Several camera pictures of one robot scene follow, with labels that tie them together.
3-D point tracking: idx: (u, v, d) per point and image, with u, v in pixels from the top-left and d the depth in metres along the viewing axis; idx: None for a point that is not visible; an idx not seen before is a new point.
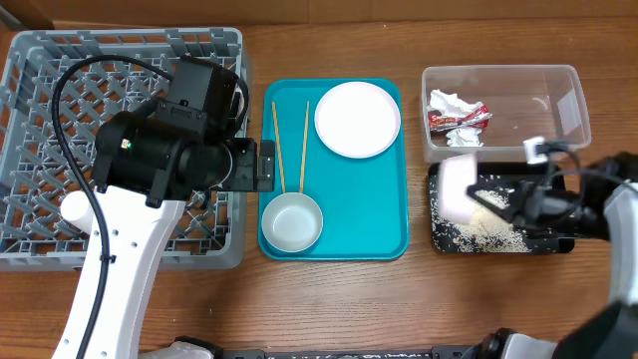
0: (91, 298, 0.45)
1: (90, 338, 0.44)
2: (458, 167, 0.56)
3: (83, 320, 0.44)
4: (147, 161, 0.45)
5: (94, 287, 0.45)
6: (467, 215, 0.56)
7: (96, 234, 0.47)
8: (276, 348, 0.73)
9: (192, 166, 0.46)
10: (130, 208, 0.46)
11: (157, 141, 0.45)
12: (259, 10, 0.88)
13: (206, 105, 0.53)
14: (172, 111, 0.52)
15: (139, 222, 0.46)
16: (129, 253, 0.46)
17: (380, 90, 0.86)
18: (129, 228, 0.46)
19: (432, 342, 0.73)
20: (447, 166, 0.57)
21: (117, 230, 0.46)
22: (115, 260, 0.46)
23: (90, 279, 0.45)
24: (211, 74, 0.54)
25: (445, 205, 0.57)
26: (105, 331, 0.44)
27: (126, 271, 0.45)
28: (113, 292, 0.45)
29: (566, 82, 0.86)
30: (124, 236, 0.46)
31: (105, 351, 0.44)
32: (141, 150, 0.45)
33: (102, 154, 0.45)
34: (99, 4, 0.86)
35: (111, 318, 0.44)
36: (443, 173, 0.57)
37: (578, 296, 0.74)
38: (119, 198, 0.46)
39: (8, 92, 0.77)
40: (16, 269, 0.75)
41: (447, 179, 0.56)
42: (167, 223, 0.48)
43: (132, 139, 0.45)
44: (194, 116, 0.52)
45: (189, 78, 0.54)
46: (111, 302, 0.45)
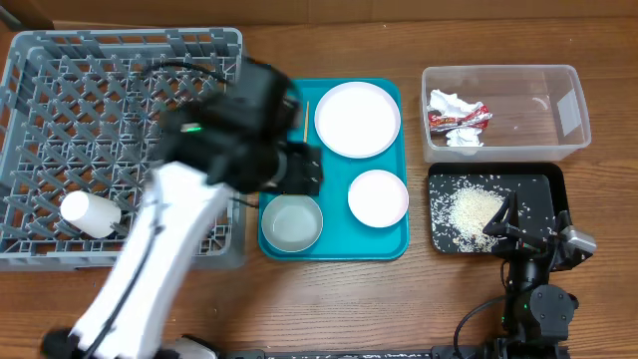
0: (136, 260, 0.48)
1: (130, 292, 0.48)
2: (397, 193, 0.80)
3: (122, 286, 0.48)
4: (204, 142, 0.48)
5: (136, 256, 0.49)
6: (399, 210, 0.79)
7: (150, 203, 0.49)
8: (276, 348, 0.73)
9: (237, 153, 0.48)
10: (184, 187, 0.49)
11: (217, 124, 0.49)
12: (259, 11, 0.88)
13: (267, 100, 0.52)
14: (230, 106, 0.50)
15: (188, 205, 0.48)
16: (172, 231, 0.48)
17: (380, 90, 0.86)
18: (178, 204, 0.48)
19: (432, 341, 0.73)
20: (397, 187, 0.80)
21: (167, 204, 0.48)
22: (162, 229, 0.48)
23: (139, 242, 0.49)
24: (269, 75, 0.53)
25: (401, 207, 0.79)
26: (139, 290, 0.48)
27: (168, 242, 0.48)
28: (154, 260, 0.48)
29: (566, 82, 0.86)
30: (167, 214, 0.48)
31: (140, 307, 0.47)
32: (199, 131, 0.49)
33: (167, 136, 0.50)
34: (98, 4, 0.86)
35: (143, 290, 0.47)
36: (400, 191, 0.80)
37: (579, 297, 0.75)
38: (177, 178, 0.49)
39: (8, 92, 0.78)
40: (17, 268, 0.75)
41: (397, 194, 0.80)
42: (215, 207, 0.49)
43: (196, 123, 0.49)
44: (248, 113, 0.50)
45: (247, 78, 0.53)
46: (151, 269, 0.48)
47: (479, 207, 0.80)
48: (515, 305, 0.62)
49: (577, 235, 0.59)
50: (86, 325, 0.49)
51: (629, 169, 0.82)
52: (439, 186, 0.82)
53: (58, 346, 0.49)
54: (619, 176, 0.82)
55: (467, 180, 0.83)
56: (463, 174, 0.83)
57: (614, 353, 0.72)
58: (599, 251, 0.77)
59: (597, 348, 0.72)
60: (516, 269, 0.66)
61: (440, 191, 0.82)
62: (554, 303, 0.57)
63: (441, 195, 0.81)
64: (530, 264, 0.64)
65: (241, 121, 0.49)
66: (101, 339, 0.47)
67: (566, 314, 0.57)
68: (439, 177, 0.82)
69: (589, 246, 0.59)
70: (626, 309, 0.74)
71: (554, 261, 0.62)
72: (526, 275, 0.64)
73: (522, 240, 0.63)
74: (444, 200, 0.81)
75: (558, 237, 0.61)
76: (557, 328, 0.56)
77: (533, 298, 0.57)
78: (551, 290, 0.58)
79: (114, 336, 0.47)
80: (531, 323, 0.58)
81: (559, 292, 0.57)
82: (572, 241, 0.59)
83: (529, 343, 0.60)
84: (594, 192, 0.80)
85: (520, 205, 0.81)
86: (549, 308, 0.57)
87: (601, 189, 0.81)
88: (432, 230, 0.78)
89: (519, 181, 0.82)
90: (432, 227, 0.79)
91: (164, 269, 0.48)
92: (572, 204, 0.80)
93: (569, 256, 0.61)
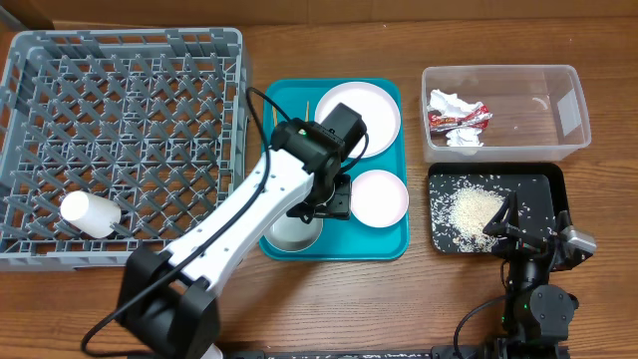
0: (233, 209, 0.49)
1: (222, 233, 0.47)
2: (396, 194, 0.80)
3: (221, 222, 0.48)
4: (295, 155, 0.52)
5: (238, 202, 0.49)
6: (400, 210, 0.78)
7: (255, 173, 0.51)
8: (276, 348, 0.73)
9: (316, 176, 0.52)
10: (293, 167, 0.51)
11: (315, 141, 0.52)
12: (259, 11, 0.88)
13: (345, 139, 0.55)
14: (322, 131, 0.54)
15: (292, 177, 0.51)
16: (276, 193, 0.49)
17: (380, 90, 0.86)
18: (283, 177, 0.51)
19: (432, 341, 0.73)
20: (397, 187, 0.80)
21: (274, 176, 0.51)
22: (264, 192, 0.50)
23: (238, 196, 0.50)
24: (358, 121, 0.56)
25: (401, 208, 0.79)
26: (233, 235, 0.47)
27: (266, 204, 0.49)
28: (249, 215, 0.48)
29: (566, 81, 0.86)
30: (278, 180, 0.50)
31: (226, 248, 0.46)
32: (301, 140, 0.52)
33: (283, 130, 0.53)
34: (98, 4, 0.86)
35: (237, 233, 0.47)
36: (400, 192, 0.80)
37: (579, 297, 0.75)
38: (288, 161, 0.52)
39: (8, 92, 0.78)
40: (17, 268, 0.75)
41: (397, 194, 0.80)
42: (300, 195, 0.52)
43: (305, 132, 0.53)
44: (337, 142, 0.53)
45: (340, 116, 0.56)
46: (246, 220, 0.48)
47: (479, 207, 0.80)
48: (515, 305, 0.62)
49: (577, 235, 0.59)
50: (175, 249, 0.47)
51: (629, 169, 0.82)
52: (439, 186, 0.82)
53: (145, 265, 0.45)
54: (619, 176, 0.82)
55: (467, 180, 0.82)
56: (463, 174, 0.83)
57: (614, 353, 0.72)
58: (599, 251, 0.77)
59: (597, 348, 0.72)
60: (515, 269, 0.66)
61: (440, 191, 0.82)
62: (554, 303, 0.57)
63: (441, 195, 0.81)
64: (530, 264, 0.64)
65: (334, 147, 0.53)
66: (189, 259, 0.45)
67: (566, 314, 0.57)
68: (439, 177, 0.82)
69: (589, 246, 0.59)
70: (627, 309, 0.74)
71: (555, 261, 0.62)
72: (526, 275, 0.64)
73: (522, 240, 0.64)
74: (444, 200, 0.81)
75: (558, 237, 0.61)
76: (557, 328, 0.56)
77: (533, 298, 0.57)
78: (550, 290, 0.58)
79: (202, 260, 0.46)
80: (531, 323, 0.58)
81: (559, 292, 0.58)
82: (572, 241, 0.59)
83: (530, 343, 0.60)
84: (594, 192, 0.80)
85: (520, 205, 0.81)
86: (549, 308, 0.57)
87: (601, 189, 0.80)
88: (432, 230, 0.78)
89: (519, 181, 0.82)
90: (432, 227, 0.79)
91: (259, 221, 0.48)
92: (572, 204, 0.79)
93: (569, 256, 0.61)
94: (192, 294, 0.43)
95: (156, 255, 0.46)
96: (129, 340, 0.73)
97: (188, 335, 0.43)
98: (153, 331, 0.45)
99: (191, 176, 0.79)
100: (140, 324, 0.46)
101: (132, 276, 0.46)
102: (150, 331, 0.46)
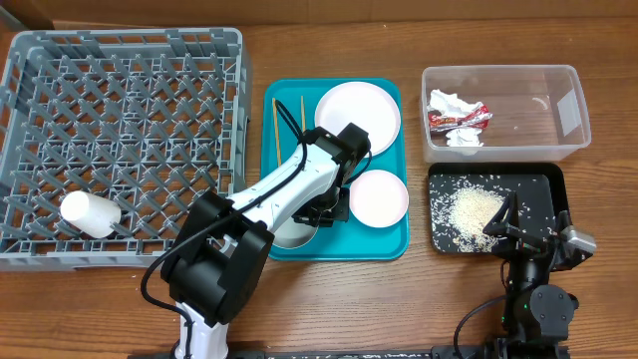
0: (278, 179, 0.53)
1: (270, 194, 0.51)
2: (396, 195, 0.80)
3: (269, 186, 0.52)
4: (322, 154, 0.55)
5: (283, 175, 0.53)
6: (400, 210, 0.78)
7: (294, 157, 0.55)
8: (277, 348, 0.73)
9: (336, 176, 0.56)
10: (326, 155, 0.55)
11: (337, 146, 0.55)
12: (259, 11, 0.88)
13: (361, 148, 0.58)
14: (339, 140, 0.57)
15: (327, 160, 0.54)
16: (312, 173, 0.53)
17: (380, 90, 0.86)
18: (318, 161, 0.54)
19: (432, 342, 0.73)
20: (396, 189, 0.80)
21: (310, 160, 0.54)
22: (302, 171, 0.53)
23: (281, 171, 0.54)
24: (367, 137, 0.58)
25: (402, 207, 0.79)
26: (277, 199, 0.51)
27: (303, 180, 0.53)
28: (291, 185, 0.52)
29: (566, 81, 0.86)
30: (315, 163, 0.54)
31: (274, 206, 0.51)
32: (327, 144, 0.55)
33: (309, 135, 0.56)
34: (98, 4, 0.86)
35: (284, 196, 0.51)
36: (401, 192, 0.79)
37: (579, 297, 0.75)
38: (323, 150, 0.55)
39: (8, 92, 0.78)
40: (17, 268, 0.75)
41: (397, 196, 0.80)
42: (330, 180, 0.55)
43: (329, 137, 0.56)
44: (354, 151, 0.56)
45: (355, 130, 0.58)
46: (289, 187, 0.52)
47: (479, 207, 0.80)
48: (515, 305, 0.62)
49: (577, 235, 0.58)
50: (235, 198, 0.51)
51: (629, 169, 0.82)
52: (439, 186, 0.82)
53: (206, 208, 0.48)
54: (619, 176, 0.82)
55: (467, 180, 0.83)
56: (463, 174, 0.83)
57: (614, 353, 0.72)
58: (599, 251, 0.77)
59: (597, 348, 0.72)
60: (515, 269, 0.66)
61: (440, 191, 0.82)
62: (554, 303, 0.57)
63: (441, 195, 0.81)
64: (530, 264, 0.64)
65: (350, 152, 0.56)
66: (246, 207, 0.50)
67: (566, 314, 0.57)
68: (439, 177, 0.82)
69: (589, 246, 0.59)
70: (627, 309, 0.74)
71: (555, 260, 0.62)
72: (527, 275, 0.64)
73: (522, 240, 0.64)
74: (444, 200, 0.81)
75: (559, 237, 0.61)
76: (557, 328, 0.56)
77: (533, 298, 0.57)
78: (550, 290, 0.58)
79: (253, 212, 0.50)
80: (531, 323, 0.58)
81: (559, 292, 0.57)
82: (572, 241, 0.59)
83: (530, 343, 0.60)
84: (594, 192, 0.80)
85: (520, 205, 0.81)
86: (548, 307, 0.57)
87: (601, 189, 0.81)
88: (432, 230, 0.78)
89: (519, 181, 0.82)
90: (432, 227, 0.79)
91: (300, 190, 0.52)
92: (572, 204, 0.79)
93: (569, 256, 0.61)
94: (253, 233, 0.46)
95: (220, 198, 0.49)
96: (130, 340, 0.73)
97: (242, 275, 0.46)
98: (198, 277, 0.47)
99: (191, 176, 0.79)
100: (189, 271, 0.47)
101: (192, 216, 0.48)
102: (196, 276, 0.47)
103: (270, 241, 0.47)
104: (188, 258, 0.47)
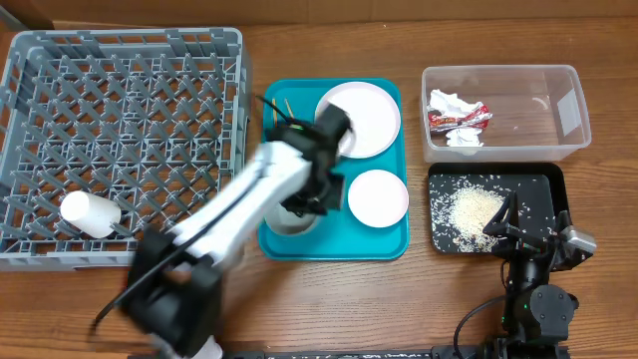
0: (237, 190, 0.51)
1: (228, 211, 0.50)
2: (397, 196, 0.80)
3: (228, 200, 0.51)
4: (289, 151, 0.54)
5: (241, 185, 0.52)
6: (400, 210, 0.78)
7: (255, 162, 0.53)
8: (276, 348, 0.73)
9: (310, 171, 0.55)
10: (291, 156, 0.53)
11: (308, 138, 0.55)
12: (259, 11, 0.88)
13: (335, 134, 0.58)
14: (310, 129, 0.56)
15: (288, 165, 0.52)
16: (270, 181, 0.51)
17: (380, 90, 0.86)
18: (281, 166, 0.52)
19: (432, 341, 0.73)
20: (397, 189, 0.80)
21: (271, 165, 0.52)
22: (261, 178, 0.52)
23: (239, 180, 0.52)
24: (341, 121, 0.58)
25: (402, 207, 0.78)
26: (236, 214, 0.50)
27: (263, 188, 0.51)
28: (250, 196, 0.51)
29: (566, 81, 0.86)
30: (277, 168, 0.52)
31: (234, 223, 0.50)
32: (297, 135, 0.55)
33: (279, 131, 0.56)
34: (98, 5, 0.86)
35: (238, 215, 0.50)
36: (402, 193, 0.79)
37: (579, 297, 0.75)
38: (286, 152, 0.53)
39: (8, 92, 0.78)
40: (17, 268, 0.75)
41: (398, 197, 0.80)
42: (298, 180, 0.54)
43: (300, 128, 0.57)
44: (326, 139, 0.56)
45: (330, 115, 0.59)
46: (248, 200, 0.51)
47: (479, 207, 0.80)
48: (515, 305, 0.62)
49: (577, 236, 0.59)
50: (183, 227, 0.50)
51: (629, 169, 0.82)
52: (439, 186, 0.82)
53: (152, 246, 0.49)
54: (619, 176, 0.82)
55: (467, 180, 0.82)
56: (463, 174, 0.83)
57: (614, 353, 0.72)
58: (599, 251, 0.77)
59: (598, 348, 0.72)
60: (515, 269, 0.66)
61: (440, 191, 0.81)
62: (554, 303, 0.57)
63: (441, 195, 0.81)
64: (531, 264, 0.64)
65: (320, 140, 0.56)
66: (194, 237, 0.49)
67: (566, 314, 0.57)
68: (439, 177, 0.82)
69: (589, 246, 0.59)
70: (627, 309, 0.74)
71: (555, 261, 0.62)
72: (526, 275, 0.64)
73: (522, 240, 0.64)
74: (444, 200, 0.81)
75: (558, 238, 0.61)
76: (557, 329, 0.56)
77: (533, 298, 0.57)
78: (550, 290, 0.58)
79: (210, 236, 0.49)
80: (531, 323, 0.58)
81: (558, 292, 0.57)
82: (572, 241, 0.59)
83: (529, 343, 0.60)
84: (594, 192, 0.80)
85: (520, 205, 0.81)
86: (548, 307, 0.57)
87: (601, 189, 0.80)
88: (432, 230, 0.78)
89: (519, 181, 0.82)
90: (432, 227, 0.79)
91: (259, 202, 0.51)
92: (572, 204, 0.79)
93: (569, 256, 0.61)
94: (199, 269, 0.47)
95: (163, 233, 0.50)
96: None
97: None
98: (154, 314, 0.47)
99: (191, 176, 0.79)
100: (144, 311, 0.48)
101: (140, 256, 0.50)
102: (151, 314, 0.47)
103: (217, 274, 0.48)
104: (144, 296, 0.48)
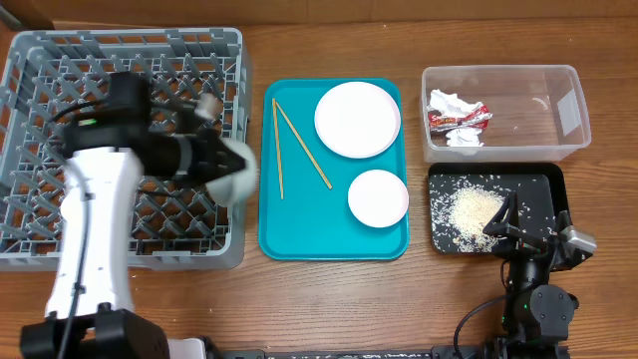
0: (79, 229, 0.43)
1: (86, 255, 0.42)
2: (398, 196, 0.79)
3: (74, 243, 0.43)
4: (96, 154, 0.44)
5: (79, 220, 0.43)
6: (400, 210, 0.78)
7: (74, 187, 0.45)
8: (276, 348, 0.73)
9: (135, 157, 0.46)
10: (102, 158, 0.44)
11: (105, 126, 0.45)
12: (259, 11, 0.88)
13: (136, 101, 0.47)
14: (111, 106, 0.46)
15: (109, 170, 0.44)
16: (106, 191, 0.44)
17: (380, 90, 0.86)
18: (99, 173, 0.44)
19: (432, 341, 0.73)
20: (399, 189, 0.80)
21: (89, 178, 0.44)
22: (93, 197, 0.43)
23: (73, 217, 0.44)
24: (133, 85, 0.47)
25: (403, 207, 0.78)
26: (95, 248, 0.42)
27: (107, 203, 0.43)
28: (97, 222, 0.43)
29: (566, 82, 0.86)
30: (97, 179, 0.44)
31: (101, 266, 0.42)
32: (84, 132, 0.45)
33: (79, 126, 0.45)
34: (98, 5, 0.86)
35: (98, 248, 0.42)
36: (403, 193, 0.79)
37: (579, 297, 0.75)
38: (94, 157, 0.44)
39: (8, 92, 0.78)
40: (17, 268, 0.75)
41: (399, 197, 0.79)
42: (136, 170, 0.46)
43: (92, 118, 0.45)
44: (115, 111, 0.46)
45: (118, 84, 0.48)
46: (96, 228, 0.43)
47: (479, 207, 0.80)
48: (515, 305, 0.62)
49: (577, 236, 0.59)
50: (55, 306, 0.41)
51: (629, 169, 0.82)
52: (439, 186, 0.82)
53: (40, 342, 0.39)
54: (619, 176, 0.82)
55: (467, 180, 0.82)
56: (463, 174, 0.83)
57: (614, 353, 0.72)
58: (599, 251, 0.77)
59: (597, 348, 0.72)
60: (515, 269, 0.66)
61: (440, 191, 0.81)
62: (554, 303, 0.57)
63: (441, 195, 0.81)
64: (530, 264, 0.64)
65: (125, 118, 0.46)
66: (74, 305, 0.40)
67: (566, 314, 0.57)
68: (439, 177, 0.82)
69: (588, 246, 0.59)
70: (627, 309, 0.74)
71: (555, 260, 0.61)
72: (526, 275, 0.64)
73: (522, 240, 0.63)
74: (444, 200, 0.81)
75: (559, 237, 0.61)
76: (557, 329, 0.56)
77: (533, 298, 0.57)
78: (551, 290, 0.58)
79: (87, 295, 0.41)
80: (531, 323, 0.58)
81: (559, 292, 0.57)
82: (572, 240, 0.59)
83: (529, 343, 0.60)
84: (594, 192, 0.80)
85: (519, 205, 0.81)
86: (549, 307, 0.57)
87: (601, 189, 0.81)
88: (432, 230, 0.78)
89: (519, 181, 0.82)
90: (432, 227, 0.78)
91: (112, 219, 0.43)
92: (572, 204, 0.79)
93: (569, 256, 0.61)
94: (102, 326, 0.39)
95: (42, 327, 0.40)
96: None
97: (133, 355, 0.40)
98: None
99: None
100: None
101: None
102: None
103: (124, 316, 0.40)
104: None
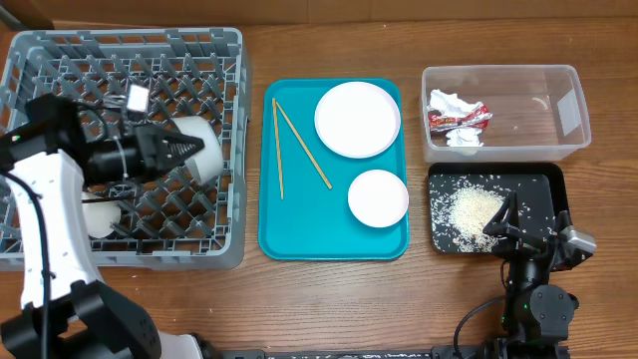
0: (33, 231, 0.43)
1: (47, 246, 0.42)
2: (398, 197, 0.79)
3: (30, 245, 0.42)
4: (33, 160, 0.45)
5: (30, 222, 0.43)
6: (400, 211, 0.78)
7: (19, 195, 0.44)
8: (276, 348, 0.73)
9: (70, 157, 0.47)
10: (43, 162, 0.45)
11: (33, 135, 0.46)
12: (259, 11, 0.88)
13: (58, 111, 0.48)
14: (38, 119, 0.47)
15: (50, 170, 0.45)
16: (53, 189, 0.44)
17: (380, 90, 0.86)
18: (43, 173, 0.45)
19: (432, 341, 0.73)
20: (399, 190, 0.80)
21: (35, 180, 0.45)
22: (43, 196, 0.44)
23: (26, 222, 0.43)
24: (52, 98, 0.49)
25: (402, 208, 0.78)
26: (57, 237, 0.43)
27: (58, 198, 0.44)
28: (52, 218, 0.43)
29: (566, 82, 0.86)
30: (42, 180, 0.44)
31: (66, 251, 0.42)
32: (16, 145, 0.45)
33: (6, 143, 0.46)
34: (98, 5, 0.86)
35: (60, 236, 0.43)
36: (403, 194, 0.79)
37: (579, 297, 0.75)
38: (34, 161, 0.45)
39: (8, 92, 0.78)
40: (18, 268, 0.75)
41: (399, 199, 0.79)
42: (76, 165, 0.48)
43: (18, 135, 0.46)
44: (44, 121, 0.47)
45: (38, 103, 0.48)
46: (52, 223, 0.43)
47: (479, 207, 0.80)
48: (515, 305, 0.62)
49: (577, 235, 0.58)
50: (27, 299, 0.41)
51: (629, 169, 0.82)
52: (439, 186, 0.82)
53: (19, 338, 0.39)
54: (619, 176, 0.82)
55: (467, 180, 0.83)
56: (463, 174, 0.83)
57: (614, 353, 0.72)
58: (599, 251, 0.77)
59: (597, 348, 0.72)
60: (516, 269, 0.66)
61: (440, 191, 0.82)
62: (554, 303, 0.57)
63: (441, 195, 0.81)
64: (531, 264, 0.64)
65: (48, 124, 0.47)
66: (47, 290, 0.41)
67: (566, 314, 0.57)
68: (439, 177, 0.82)
69: (589, 246, 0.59)
70: (627, 308, 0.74)
71: (555, 260, 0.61)
72: (527, 275, 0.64)
73: (522, 240, 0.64)
74: (444, 200, 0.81)
75: (558, 237, 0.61)
76: (557, 329, 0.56)
77: (533, 298, 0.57)
78: (551, 290, 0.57)
79: (58, 280, 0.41)
80: (531, 323, 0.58)
81: (559, 293, 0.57)
82: (572, 240, 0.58)
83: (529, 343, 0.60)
84: (594, 192, 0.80)
85: (519, 205, 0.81)
86: (549, 308, 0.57)
87: (601, 189, 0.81)
88: (432, 230, 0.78)
89: (519, 181, 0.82)
90: (432, 227, 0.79)
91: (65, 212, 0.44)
92: (572, 204, 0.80)
93: (569, 256, 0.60)
94: (77, 300, 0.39)
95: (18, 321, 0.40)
96: None
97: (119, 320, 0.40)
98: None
99: None
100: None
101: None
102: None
103: (96, 285, 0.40)
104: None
